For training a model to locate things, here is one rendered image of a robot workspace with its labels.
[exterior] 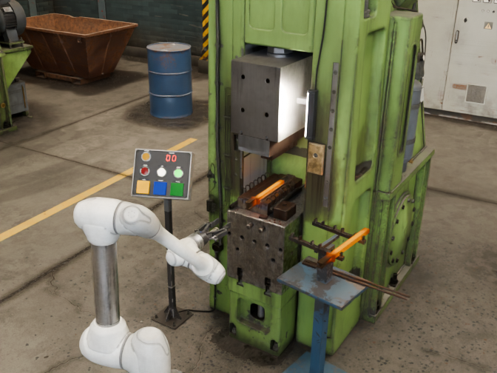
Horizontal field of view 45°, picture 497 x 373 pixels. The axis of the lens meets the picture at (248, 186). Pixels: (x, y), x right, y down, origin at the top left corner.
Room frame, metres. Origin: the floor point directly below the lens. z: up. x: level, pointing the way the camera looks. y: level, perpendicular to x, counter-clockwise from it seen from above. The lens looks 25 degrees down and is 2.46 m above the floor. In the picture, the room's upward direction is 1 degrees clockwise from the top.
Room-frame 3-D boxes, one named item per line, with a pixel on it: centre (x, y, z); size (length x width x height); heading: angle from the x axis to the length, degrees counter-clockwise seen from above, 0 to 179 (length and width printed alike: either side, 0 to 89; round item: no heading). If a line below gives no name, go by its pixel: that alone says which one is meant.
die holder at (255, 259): (3.19, -0.19, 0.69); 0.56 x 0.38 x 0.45; 148
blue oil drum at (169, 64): (7.74, 1.06, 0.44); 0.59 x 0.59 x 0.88
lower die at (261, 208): (3.21, -0.13, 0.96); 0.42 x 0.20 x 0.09; 148
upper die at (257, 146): (3.21, -0.13, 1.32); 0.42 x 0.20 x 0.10; 148
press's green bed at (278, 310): (3.19, -0.19, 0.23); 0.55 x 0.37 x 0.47; 148
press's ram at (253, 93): (3.19, -0.17, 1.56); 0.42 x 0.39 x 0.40; 148
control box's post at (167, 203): (3.25, 0.49, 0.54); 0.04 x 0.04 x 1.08; 58
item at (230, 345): (2.99, 0.00, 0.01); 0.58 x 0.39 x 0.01; 58
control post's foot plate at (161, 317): (3.26, 0.49, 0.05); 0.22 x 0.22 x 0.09; 58
